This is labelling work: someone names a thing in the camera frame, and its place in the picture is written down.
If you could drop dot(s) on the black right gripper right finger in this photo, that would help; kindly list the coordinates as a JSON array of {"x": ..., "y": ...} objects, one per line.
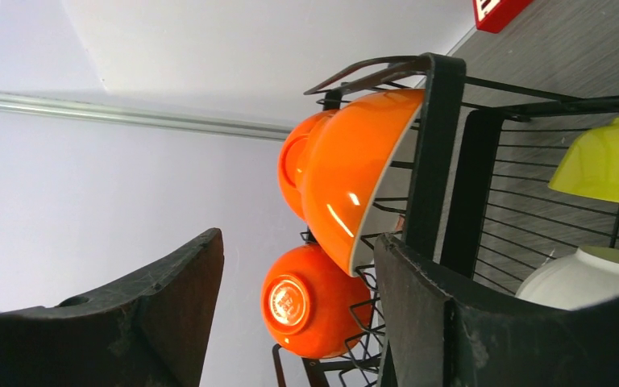
[{"x": 444, "y": 329}]

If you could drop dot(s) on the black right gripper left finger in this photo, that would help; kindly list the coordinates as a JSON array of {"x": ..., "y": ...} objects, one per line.
[{"x": 150, "y": 327}]

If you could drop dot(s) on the orange bowl front left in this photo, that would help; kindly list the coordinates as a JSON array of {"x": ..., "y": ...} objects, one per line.
[{"x": 311, "y": 307}]

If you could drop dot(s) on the white ribbed bowl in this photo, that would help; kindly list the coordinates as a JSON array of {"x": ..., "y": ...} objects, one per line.
[{"x": 586, "y": 277}]

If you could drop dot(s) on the orange bowl back left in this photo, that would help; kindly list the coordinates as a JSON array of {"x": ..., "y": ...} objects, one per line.
[{"x": 290, "y": 162}]

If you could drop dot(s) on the yellow-green bowl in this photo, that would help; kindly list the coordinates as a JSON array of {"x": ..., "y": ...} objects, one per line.
[{"x": 590, "y": 167}]

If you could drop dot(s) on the red box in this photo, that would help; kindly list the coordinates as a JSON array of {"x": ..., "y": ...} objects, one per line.
[{"x": 494, "y": 15}]

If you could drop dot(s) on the black wire dish rack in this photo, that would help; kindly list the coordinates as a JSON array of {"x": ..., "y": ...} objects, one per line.
[{"x": 458, "y": 133}]

